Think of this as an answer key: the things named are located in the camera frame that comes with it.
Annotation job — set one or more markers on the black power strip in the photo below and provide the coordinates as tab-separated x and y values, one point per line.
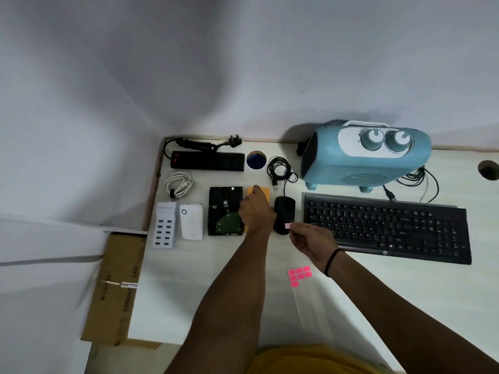
206	161

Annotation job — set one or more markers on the person's left hand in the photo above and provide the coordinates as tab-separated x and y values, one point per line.
255	212

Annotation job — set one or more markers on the black computer mouse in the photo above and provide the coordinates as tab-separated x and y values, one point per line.
283	212

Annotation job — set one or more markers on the blue fan heater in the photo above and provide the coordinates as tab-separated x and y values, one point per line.
362	159

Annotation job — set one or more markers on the black hard disk drive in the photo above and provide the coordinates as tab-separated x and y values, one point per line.
224	214

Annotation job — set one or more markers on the person's left fingers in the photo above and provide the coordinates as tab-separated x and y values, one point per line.
257	190

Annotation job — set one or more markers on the yellow clothing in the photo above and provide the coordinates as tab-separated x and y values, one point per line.
312	362

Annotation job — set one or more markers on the black wristband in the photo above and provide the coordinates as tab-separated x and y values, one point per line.
331	260

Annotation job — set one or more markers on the person's right hand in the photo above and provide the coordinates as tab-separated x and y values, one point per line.
314	243

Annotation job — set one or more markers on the white plug-in network adapter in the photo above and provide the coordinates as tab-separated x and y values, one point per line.
191	221

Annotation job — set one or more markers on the clear sheet of pink stickers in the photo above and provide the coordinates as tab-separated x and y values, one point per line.
300	276

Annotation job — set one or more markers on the person's right forearm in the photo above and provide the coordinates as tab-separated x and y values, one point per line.
405	311

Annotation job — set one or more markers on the black computer keyboard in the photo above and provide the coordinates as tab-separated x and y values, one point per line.
386	227

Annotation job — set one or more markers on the person's right thumb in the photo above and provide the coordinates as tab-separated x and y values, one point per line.
300	226

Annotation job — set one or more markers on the white multiport charging hub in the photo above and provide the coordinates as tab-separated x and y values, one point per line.
164	225

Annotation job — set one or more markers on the brown cardboard box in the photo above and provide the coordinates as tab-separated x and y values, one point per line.
115	288

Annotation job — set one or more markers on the person's left forearm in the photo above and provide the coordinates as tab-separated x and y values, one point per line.
224	303

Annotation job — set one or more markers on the orange rectangular block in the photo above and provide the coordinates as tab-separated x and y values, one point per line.
265	193

